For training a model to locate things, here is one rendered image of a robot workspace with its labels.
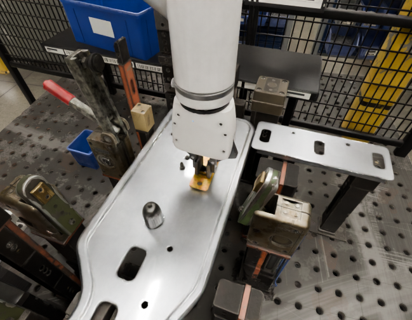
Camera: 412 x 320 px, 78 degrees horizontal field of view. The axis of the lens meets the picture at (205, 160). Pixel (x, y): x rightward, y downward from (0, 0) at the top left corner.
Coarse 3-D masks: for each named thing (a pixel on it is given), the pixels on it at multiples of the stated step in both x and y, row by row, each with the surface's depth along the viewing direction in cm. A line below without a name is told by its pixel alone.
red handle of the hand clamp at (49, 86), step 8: (48, 80) 47; (48, 88) 46; (56, 88) 47; (56, 96) 47; (64, 96) 47; (72, 96) 48; (72, 104) 48; (80, 104) 48; (88, 112) 48; (96, 120) 49
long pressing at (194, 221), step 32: (160, 128) 60; (160, 160) 54; (224, 160) 54; (128, 192) 48; (160, 192) 48; (192, 192) 48; (224, 192) 48; (96, 224) 43; (128, 224) 44; (192, 224) 44; (224, 224) 44; (96, 256) 40; (160, 256) 40; (192, 256) 40; (96, 288) 37; (128, 288) 37; (160, 288) 37; (192, 288) 37
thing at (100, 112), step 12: (72, 60) 38; (84, 60) 39; (96, 60) 39; (72, 72) 40; (84, 72) 40; (96, 72) 43; (84, 84) 41; (96, 84) 44; (84, 96) 43; (96, 96) 43; (108, 96) 46; (96, 108) 45; (108, 108) 48; (108, 120) 47; (120, 120) 50; (120, 132) 52
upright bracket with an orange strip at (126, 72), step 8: (120, 40) 47; (120, 48) 47; (120, 56) 48; (128, 56) 50; (120, 64) 50; (128, 64) 51; (120, 72) 51; (128, 72) 52; (128, 80) 52; (128, 88) 53; (136, 88) 56; (128, 96) 55; (136, 96) 57; (128, 104) 57
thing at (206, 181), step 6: (204, 162) 52; (204, 168) 50; (204, 174) 50; (192, 180) 49; (198, 180) 49; (204, 180) 49; (210, 180) 49; (192, 186) 48; (198, 186) 48; (204, 186) 48
